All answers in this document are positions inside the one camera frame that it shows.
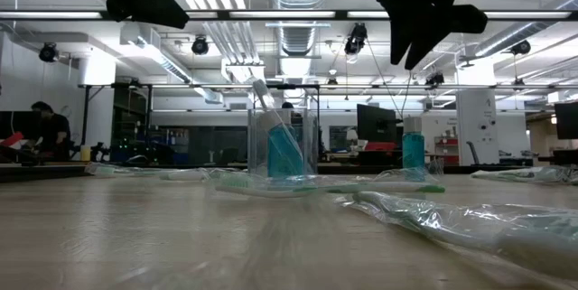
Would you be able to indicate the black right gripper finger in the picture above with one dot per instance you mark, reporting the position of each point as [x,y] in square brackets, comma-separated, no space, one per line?
[402,32]
[438,25]

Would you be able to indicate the clear acrylic organizer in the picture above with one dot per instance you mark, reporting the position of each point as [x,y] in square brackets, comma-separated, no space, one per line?
[257,154]

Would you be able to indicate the black ceiling spotlight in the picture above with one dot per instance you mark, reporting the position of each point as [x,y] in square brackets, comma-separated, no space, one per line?
[200,45]
[47,52]
[434,80]
[521,47]
[357,37]

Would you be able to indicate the black computer monitor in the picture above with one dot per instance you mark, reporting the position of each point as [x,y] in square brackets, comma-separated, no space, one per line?
[566,120]
[20,124]
[375,123]

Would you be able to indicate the white square column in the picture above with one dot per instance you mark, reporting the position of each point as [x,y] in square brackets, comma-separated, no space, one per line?
[477,127]

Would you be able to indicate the red shelf cart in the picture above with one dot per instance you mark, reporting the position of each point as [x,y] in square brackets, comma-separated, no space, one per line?
[447,150]

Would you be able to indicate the person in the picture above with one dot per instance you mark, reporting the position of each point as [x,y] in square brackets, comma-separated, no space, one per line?
[52,132]
[287,105]

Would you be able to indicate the small yellow cup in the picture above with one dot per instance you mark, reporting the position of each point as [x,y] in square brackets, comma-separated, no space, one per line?
[85,153]

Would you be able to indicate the red bar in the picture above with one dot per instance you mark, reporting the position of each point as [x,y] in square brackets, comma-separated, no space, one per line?
[11,138]

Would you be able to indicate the silver ceiling air duct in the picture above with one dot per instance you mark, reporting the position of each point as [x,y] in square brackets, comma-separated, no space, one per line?
[298,32]

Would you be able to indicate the black aluminium table frame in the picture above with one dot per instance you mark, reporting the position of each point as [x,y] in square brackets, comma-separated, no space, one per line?
[31,173]

